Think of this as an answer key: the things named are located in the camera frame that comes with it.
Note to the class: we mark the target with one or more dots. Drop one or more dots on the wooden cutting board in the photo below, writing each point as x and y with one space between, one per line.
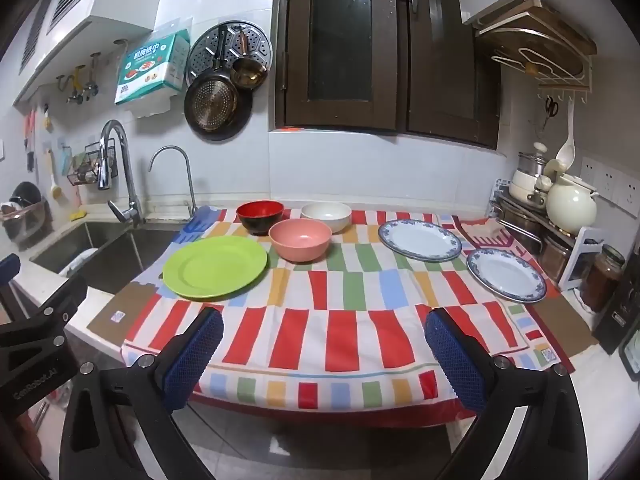
545 25

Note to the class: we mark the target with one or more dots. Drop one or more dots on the tall chrome faucet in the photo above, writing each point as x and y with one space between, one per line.
129 195

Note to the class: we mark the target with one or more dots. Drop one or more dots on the hanging metal utensil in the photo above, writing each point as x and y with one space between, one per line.
91 85

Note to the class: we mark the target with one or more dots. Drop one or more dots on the white wall outlet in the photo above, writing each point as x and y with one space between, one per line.
607 180

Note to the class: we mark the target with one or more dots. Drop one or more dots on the white ladle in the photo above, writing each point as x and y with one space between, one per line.
566 152

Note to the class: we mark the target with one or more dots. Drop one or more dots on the dark wooden window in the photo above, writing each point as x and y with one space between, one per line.
440 60

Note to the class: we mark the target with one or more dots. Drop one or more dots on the large steel pot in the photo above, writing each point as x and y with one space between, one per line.
522 230

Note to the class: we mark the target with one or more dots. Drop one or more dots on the white bowl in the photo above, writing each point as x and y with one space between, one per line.
326 217

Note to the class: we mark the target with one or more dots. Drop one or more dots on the small brass saucepan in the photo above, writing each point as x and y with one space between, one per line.
248 72

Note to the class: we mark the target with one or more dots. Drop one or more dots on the thin gooseneck faucet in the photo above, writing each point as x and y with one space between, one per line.
190 185

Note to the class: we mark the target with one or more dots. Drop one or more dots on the black frying pan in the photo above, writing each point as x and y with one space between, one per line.
212 105

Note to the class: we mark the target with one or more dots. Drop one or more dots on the brown cardboard sheet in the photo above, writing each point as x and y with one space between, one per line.
122 317
565 325

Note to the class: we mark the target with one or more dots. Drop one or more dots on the red patterned cloth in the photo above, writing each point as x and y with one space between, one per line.
482 235

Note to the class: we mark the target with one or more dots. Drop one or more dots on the steel kitchen sink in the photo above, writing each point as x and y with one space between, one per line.
115 255

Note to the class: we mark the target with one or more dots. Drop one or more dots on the blue floral plate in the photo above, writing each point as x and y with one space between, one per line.
420 240
506 275

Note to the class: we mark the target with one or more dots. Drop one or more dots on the green plate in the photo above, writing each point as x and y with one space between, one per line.
215 270

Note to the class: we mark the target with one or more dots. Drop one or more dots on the white plastic stand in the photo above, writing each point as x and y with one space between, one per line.
590 240

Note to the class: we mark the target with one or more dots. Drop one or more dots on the small white pot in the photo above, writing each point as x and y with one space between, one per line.
522 185

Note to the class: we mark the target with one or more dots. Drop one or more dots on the glass jar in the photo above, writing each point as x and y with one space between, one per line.
602 280

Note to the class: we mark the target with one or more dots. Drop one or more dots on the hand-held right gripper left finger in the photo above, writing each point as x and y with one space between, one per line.
192 360

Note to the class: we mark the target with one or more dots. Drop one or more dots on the cream ceramic pot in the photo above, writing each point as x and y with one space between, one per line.
570 207

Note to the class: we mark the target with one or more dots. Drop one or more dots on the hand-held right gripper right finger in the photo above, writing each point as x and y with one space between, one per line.
457 360

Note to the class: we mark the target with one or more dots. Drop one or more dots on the white dish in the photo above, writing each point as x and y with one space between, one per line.
80 260

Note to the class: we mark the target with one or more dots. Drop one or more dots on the metal shelf rack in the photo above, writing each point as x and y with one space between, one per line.
555 237

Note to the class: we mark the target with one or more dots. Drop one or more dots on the pink bowl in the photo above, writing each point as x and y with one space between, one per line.
300 240

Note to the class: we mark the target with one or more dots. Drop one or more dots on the steel pot with lid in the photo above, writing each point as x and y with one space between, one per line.
532 162

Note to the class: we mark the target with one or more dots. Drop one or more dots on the yellow dish brush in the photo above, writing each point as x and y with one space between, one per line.
54 187

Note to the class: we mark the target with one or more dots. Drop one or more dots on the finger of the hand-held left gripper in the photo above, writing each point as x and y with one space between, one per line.
9 266
47 322

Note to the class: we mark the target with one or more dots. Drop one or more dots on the red bowl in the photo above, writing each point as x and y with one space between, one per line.
260 217

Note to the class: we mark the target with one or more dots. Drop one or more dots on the teal paper towel pack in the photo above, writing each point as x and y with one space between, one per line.
150 67

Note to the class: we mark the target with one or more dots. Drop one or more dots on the black scissors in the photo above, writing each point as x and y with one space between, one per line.
551 107

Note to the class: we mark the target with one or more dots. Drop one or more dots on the colourful striped cloth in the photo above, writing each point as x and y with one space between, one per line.
350 330

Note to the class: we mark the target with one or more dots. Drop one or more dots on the black appliance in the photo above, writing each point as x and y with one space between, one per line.
617 315

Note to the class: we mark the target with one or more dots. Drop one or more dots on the round metal steamer tray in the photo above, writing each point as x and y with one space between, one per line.
260 45

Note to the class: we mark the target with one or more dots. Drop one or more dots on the yellow sponge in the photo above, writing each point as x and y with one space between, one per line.
78 215

